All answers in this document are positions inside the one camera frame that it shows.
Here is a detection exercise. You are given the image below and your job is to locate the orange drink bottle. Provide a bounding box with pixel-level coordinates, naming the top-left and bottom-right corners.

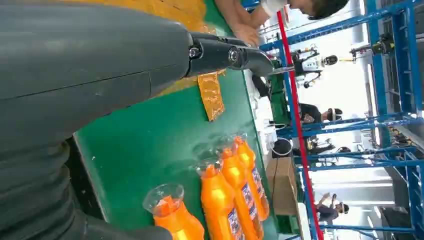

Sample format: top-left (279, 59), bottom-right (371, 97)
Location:
top-left (219, 147), bottom-right (266, 240)
top-left (196, 161), bottom-right (247, 240)
top-left (233, 135), bottom-right (271, 222)
top-left (142, 183), bottom-right (206, 240)

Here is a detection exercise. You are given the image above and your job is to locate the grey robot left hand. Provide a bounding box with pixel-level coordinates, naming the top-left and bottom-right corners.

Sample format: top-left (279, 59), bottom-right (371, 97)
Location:
top-left (0, 0), bottom-right (276, 240)

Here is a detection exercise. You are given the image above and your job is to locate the blue metal rack frame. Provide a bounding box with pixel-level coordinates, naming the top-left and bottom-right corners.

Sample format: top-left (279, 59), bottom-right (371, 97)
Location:
top-left (241, 0), bottom-right (424, 240)

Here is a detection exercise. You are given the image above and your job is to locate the person with headset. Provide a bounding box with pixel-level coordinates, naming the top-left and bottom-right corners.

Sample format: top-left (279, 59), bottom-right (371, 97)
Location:
top-left (315, 193), bottom-right (351, 223)
top-left (299, 102), bottom-right (344, 125)

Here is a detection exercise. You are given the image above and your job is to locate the cardboard box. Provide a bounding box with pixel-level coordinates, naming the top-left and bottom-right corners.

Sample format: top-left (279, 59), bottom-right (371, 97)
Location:
top-left (265, 156), bottom-right (299, 217)

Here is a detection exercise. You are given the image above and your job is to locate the green plastic crate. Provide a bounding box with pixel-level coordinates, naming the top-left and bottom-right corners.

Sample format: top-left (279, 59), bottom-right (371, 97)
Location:
top-left (268, 59), bottom-right (292, 127)

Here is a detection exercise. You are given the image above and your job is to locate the yellow sheet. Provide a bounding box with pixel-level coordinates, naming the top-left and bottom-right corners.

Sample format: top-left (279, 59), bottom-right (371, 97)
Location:
top-left (66, 0), bottom-right (227, 98)

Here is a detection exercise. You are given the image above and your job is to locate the red pole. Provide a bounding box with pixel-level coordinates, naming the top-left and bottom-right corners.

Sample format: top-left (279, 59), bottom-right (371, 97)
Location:
top-left (276, 10), bottom-right (325, 240)

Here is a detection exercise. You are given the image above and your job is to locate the white side table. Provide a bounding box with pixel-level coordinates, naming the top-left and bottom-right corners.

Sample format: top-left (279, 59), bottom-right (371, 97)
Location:
top-left (243, 70), bottom-right (276, 157)

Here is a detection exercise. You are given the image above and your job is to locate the black yellow device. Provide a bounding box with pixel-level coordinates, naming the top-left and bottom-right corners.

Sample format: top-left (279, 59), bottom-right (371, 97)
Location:
top-left (349, 32), bottom-right (396, 64)

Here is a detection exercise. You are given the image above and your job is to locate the green table mat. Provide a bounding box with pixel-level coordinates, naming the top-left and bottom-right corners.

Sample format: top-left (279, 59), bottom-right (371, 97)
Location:
top-left (74, 0), bottom-right (280, 240)

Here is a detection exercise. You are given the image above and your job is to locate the ribbed grey left arm sleeve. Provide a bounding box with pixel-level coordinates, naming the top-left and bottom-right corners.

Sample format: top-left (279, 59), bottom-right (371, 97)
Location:
top-left (0, 144), bottom-right (88, 240)

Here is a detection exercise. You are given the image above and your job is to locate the crinkled orange plastic wrapper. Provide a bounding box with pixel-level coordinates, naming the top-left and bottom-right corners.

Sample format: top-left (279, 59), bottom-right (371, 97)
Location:
top-left (197, 72), bottom-right (226, 122)

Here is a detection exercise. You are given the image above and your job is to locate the person's hand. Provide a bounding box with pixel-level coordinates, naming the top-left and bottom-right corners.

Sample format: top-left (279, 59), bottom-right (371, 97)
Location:
top-left (233, 23), bottom-right (262, 48)

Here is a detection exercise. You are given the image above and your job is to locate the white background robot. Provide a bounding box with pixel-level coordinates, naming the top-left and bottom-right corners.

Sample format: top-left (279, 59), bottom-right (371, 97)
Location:
top-left (292, 44), bottom-right (339, 90)

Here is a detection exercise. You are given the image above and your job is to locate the black round container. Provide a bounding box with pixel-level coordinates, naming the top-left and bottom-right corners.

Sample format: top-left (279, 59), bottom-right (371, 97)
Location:
top-left (270, 137), bottom-right (294, 160)

